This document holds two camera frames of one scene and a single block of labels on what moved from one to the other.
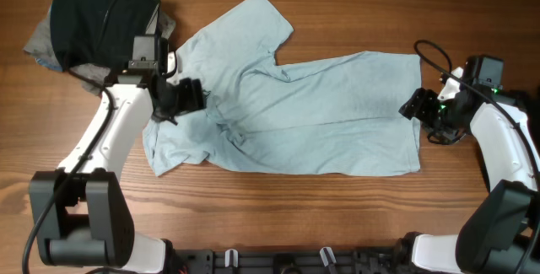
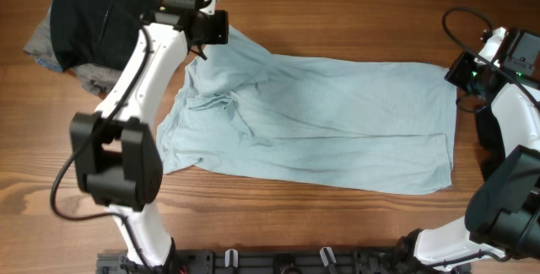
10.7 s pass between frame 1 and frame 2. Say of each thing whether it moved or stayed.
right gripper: moved
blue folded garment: stayed
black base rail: stayed
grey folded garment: stayed
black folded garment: stayed
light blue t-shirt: moved
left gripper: moved
